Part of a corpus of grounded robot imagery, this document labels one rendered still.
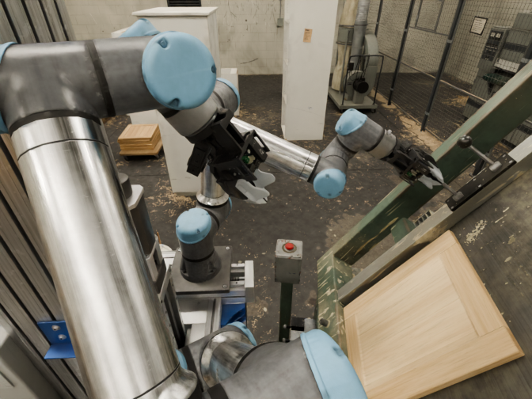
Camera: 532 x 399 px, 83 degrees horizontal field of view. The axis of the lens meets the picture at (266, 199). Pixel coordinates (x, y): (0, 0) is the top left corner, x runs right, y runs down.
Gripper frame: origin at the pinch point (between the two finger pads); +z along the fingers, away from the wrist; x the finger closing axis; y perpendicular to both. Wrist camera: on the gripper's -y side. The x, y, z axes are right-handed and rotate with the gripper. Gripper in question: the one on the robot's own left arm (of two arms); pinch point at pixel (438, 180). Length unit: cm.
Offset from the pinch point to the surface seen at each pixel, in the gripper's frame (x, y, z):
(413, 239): -18.6, 4.1, 7.9
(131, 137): -230, -265, -169
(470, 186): 4.1, 2.5, 6.9
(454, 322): -18.5, 33.1, 10.4
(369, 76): -33, -517, 103
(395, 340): -37.0, 29.7, 10.4
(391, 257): -28.5, 4.5, 7.9
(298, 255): -63, -14, -8
